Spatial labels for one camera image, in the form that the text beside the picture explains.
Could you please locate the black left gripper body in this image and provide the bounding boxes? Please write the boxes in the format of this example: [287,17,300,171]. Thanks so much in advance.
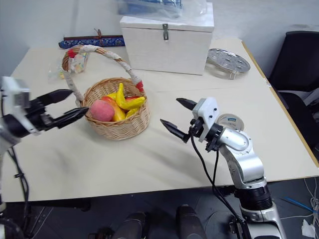
[25,97,61,132]

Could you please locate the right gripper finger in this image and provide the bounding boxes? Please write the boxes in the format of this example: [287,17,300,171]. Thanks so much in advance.
[159,119,190,144]
[176,98,198,111]

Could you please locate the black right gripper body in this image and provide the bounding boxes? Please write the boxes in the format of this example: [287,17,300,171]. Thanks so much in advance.
[188,118,204,137]

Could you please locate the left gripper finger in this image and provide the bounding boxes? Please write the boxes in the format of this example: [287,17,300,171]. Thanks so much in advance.
[49,107,90,129]
[37,89,74,107]

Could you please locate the clear candy bag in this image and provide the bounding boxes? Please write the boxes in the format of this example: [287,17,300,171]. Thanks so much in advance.
[70,51,91,74]
[47,62,68,83]

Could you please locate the pink toy peach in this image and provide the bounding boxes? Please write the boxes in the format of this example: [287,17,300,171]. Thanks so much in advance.
[90,100,114,122]

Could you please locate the orange red toy mango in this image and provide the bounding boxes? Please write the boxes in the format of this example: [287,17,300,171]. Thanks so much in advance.
[100,95,127,122]

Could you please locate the small yellow toy banana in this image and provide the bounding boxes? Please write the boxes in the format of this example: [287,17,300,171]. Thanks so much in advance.
[125,107,140,120]

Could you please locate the blue patterned cloth roll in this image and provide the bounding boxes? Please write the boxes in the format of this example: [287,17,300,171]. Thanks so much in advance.
[58,28,126,50]

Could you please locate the white wooden box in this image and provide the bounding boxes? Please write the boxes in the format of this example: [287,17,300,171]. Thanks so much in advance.
[119,2,215,76]

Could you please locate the large yellow toy banana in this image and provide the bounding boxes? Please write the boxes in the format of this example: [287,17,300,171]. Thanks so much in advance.
[115,82,146,111]

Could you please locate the round metal steamer rack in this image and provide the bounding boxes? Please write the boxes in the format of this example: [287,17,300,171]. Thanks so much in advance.
[206,47,251,81]

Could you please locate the dark rounded shape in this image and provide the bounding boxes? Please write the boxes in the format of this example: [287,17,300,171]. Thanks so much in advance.
[112,211,147,239]
[175,204,208,239]

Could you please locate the clear bag with blue cloth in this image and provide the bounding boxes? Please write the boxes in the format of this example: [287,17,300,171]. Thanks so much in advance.
[116,0,209,22]

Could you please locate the black office chair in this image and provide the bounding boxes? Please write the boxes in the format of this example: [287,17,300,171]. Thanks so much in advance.
[267,30,319,156]

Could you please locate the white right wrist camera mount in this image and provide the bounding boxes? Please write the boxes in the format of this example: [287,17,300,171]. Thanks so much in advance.
[192,97,220,143]

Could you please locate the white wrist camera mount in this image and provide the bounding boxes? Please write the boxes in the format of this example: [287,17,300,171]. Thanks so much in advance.
[192,97,220,143]
[0,76,42,136]

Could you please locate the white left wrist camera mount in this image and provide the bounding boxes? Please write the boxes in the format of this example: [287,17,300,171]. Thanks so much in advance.
[0,76,42,136]

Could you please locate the wicker basket with handle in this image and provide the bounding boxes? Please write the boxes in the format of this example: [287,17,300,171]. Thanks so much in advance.
[61,45,151,141]

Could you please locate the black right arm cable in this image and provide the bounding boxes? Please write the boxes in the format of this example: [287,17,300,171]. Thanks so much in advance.
[190,135,250,239]

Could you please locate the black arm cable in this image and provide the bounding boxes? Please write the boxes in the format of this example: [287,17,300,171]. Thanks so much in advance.
[190,135,250,239]
[6,146,32,237]

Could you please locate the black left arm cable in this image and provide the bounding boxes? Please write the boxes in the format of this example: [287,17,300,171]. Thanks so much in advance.
[6,146,32,237]

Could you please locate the blue floor cable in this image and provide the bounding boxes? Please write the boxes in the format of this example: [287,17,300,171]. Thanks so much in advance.
[283,196,319,214]

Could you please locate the white floor cables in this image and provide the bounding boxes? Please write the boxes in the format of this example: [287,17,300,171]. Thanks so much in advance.
[280,176,319,226]

